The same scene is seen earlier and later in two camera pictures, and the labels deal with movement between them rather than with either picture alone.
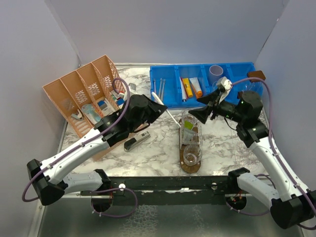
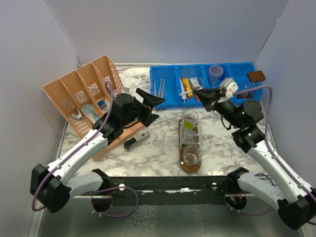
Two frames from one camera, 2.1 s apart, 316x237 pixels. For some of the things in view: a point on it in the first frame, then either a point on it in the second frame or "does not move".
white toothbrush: (177, 125) to (180, 94)
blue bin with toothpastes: (197, 71) does not move
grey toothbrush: (160, 87) does not move
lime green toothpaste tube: (188, 125) does not move
